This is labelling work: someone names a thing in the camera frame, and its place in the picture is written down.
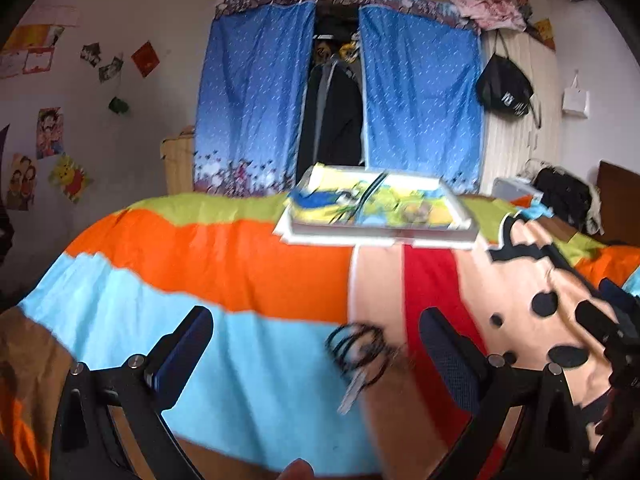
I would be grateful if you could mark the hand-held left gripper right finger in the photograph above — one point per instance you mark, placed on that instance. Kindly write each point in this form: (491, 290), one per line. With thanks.
(450, 360)

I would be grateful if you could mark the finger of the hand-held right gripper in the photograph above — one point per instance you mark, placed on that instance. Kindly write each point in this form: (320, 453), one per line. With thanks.
(595, 319)
(614, 293)

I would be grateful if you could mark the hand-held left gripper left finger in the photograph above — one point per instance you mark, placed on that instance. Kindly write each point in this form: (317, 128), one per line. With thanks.
(177, 360)

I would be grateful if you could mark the white jewelry box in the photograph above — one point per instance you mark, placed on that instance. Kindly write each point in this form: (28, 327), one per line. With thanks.
(380, 234)

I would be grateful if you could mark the person's left hand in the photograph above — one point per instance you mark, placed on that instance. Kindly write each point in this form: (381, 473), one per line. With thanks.
(297, 471)

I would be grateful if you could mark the brown wooden headboard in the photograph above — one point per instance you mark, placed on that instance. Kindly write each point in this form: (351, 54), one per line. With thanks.
(620, 200)

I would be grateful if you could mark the black clothes pile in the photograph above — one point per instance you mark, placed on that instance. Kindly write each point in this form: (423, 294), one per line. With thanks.
(565, 200)

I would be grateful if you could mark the colourful printed blanket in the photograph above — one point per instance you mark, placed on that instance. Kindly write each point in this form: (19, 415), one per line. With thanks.
(250, 280)

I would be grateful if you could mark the white storage box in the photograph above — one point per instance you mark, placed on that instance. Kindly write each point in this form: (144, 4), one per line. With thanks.
(512, 191)

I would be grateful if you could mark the white paper sheet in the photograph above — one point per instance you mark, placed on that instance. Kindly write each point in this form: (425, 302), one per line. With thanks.
(284, 232)

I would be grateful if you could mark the white wardrobe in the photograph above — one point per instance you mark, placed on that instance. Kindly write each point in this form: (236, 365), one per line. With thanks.
(515, 150)

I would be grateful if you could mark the wooden cabinet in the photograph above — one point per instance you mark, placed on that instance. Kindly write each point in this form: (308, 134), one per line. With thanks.
(179, 165)

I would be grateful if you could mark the white paper bag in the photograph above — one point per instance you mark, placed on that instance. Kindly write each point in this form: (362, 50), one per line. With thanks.
(576, 100)

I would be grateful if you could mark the colourful printed box lining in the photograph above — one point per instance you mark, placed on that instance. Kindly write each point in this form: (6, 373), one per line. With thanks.
(325, 200)

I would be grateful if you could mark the blue dotted curtain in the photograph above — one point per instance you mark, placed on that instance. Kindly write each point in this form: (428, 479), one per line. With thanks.
(420, 100)
(250, 100)

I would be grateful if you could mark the small green hanging pouch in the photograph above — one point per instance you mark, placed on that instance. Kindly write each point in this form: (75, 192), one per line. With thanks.
(118, 105)

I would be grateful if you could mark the dark hanging clothes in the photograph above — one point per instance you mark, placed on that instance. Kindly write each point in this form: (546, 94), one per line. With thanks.
(332, 120)

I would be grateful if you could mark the red yellow paper decoration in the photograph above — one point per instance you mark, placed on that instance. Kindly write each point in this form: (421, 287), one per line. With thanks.
(545, 31)

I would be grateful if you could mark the pink clothes pile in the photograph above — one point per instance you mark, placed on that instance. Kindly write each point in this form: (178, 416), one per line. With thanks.
(487, 5)

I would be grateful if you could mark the patterned wardrobe valance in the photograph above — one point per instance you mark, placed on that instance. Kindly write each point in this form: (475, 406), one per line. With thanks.
(400, 2)

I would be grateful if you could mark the yellow bear wall poster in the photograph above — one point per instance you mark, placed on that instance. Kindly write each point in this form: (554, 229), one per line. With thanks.
(70, 177)

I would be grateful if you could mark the cartoon family wall picture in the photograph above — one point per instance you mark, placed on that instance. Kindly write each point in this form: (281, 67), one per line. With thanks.
(21, 182)

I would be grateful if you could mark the cartoon character wall poster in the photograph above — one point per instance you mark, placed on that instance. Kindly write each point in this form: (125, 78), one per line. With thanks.
(50, 132)

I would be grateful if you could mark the wall photo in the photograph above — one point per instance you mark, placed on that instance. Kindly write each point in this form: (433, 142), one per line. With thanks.
(91, 54)
(111, 69)

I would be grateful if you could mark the red square wall paper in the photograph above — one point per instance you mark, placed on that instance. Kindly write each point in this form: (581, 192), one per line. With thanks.
(146, 58)

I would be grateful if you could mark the row of wall certificates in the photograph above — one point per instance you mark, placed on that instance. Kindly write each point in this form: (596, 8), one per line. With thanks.
(35, 45)

